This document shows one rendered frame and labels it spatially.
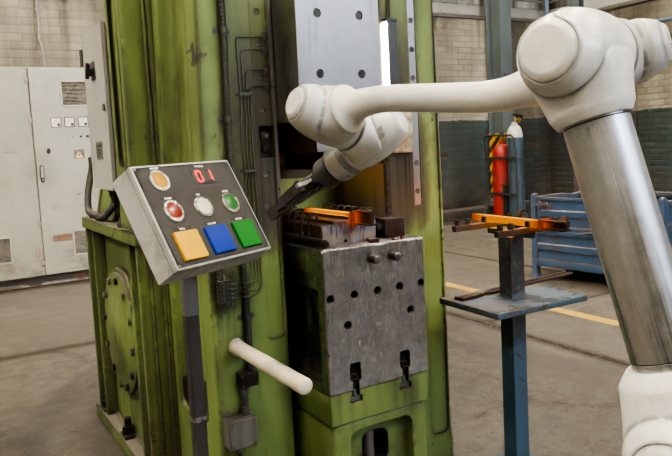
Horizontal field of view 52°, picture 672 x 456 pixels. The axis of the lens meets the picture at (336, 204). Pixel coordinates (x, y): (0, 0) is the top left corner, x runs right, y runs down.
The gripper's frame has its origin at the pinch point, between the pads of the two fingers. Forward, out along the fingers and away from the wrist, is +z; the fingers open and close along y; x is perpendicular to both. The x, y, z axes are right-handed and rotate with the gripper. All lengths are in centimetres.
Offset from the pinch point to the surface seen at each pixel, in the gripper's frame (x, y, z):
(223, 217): 5.6, -5.1, 13.2
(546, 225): -33, 81, -30
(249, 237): -1.4, -0.3, 12.5
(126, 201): 16.2, -27.0, 19.0
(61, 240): 187, 265, 454
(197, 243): -0.2, -18.3, 12.5
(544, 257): -43, 437, 104
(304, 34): 48, 33, -13
